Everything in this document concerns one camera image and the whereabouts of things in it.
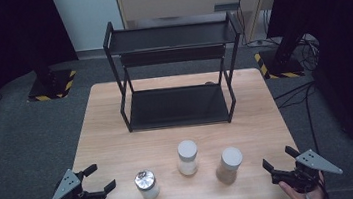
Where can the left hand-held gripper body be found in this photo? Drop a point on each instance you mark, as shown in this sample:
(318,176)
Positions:
(74,195)

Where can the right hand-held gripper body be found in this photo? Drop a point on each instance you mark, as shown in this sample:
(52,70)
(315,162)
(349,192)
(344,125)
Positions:
(302,172)

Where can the silver-lid jar of white powder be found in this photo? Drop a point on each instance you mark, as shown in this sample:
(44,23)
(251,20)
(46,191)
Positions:
(147,184)

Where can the white-lid jar of white grains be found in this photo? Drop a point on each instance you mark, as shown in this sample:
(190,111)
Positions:
(188,158)

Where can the person's right hand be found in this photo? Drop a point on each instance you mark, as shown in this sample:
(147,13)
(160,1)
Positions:
(304,197)

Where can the dark curtain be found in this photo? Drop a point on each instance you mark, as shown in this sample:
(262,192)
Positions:
(1,49)
(344,26)

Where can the white-lid jar of brown powder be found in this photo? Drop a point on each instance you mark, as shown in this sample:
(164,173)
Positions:
(229,164)

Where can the black two-tier metal rack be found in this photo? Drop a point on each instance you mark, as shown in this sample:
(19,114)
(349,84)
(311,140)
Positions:
(178,107)

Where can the black stand with striped base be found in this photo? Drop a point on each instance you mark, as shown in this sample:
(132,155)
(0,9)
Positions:
(281,64)
(50,85)

